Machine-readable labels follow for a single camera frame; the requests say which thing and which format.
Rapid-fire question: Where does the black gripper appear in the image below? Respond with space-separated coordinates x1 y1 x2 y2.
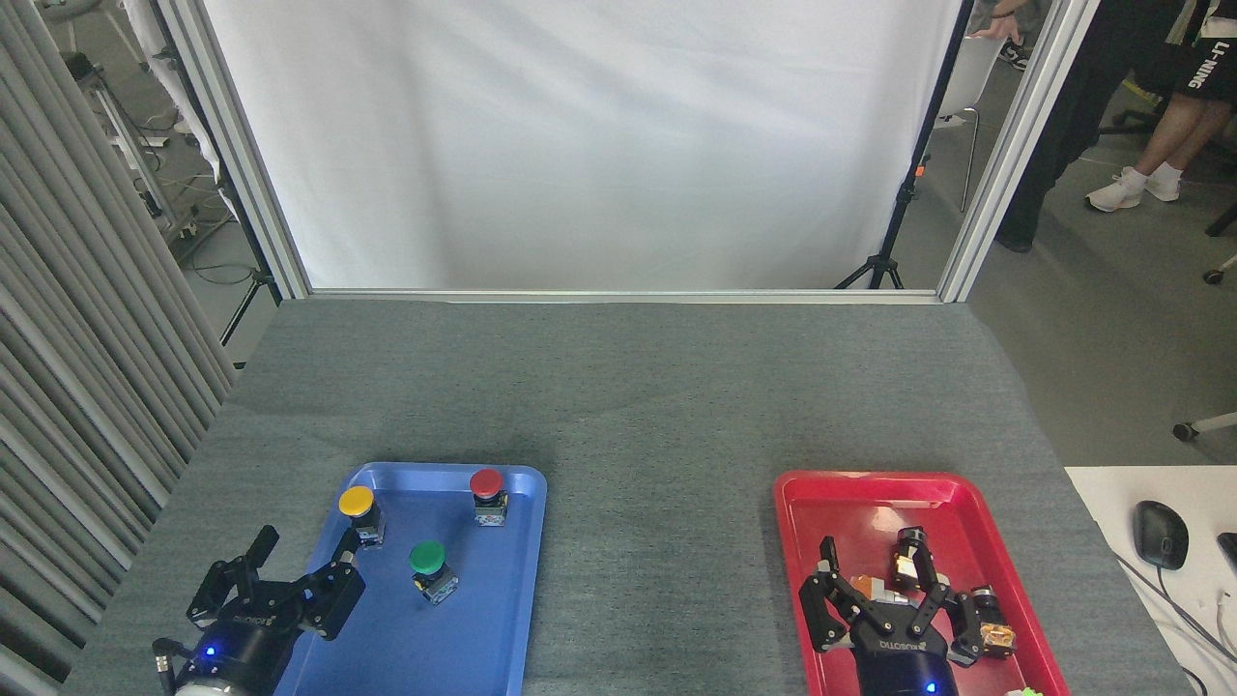
179 526 367 694
798 536 985 696

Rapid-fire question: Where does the green push button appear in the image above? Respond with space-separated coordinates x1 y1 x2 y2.
408 539 460 607

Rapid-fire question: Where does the yellow push button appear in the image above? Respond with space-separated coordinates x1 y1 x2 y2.
338 485 387 549

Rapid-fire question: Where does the red push button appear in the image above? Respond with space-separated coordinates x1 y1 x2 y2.
469 468 510 528

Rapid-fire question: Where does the red plastic tray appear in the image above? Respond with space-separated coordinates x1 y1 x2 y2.
773 471 1070 696

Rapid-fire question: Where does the blue plastic tray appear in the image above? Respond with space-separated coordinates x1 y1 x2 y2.
271 462 548 696

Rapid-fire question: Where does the white desk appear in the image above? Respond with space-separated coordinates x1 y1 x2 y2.
1063 466 1237 696

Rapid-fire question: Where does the black computer mouse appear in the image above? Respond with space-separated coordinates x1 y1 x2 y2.
1133 500 1191 571

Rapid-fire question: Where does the black light stand leg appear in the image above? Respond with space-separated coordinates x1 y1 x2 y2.
219 269 282 346

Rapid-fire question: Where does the grey ribbed curtain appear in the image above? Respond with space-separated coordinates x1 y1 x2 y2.
0 0 239 682

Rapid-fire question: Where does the white chair leg with caster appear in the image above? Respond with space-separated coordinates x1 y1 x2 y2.
1172 411 1237 444

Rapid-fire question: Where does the black tripod stand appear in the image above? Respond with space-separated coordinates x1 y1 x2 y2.
834 0 978 291

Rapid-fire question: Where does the metal equipment rack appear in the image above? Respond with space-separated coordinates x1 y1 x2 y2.
60 48 199 245

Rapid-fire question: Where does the person in black trousers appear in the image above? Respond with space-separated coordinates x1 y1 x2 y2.
994 0 1185 255

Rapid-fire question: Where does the white backdrop cloth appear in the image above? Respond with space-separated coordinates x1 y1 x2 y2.
198 0 967 292

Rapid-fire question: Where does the white chair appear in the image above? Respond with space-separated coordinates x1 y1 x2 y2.
933 34 1011 214

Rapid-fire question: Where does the person in black shorts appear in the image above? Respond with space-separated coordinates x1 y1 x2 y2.
1084 0 1237 214

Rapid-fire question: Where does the orange and white switch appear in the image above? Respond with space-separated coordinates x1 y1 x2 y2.
850 575 909 607

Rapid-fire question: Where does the black switch with amber base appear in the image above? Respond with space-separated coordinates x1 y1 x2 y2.
969 585 1018 659

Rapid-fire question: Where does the black mouse cable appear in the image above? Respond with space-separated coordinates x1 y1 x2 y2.
1109 549 1237 670

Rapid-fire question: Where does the silver frame crossbar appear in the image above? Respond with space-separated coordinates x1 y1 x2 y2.
307 288 944 305

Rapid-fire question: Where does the silver frame post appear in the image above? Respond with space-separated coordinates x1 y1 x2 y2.
158 0 313 301
936 0 1103 304

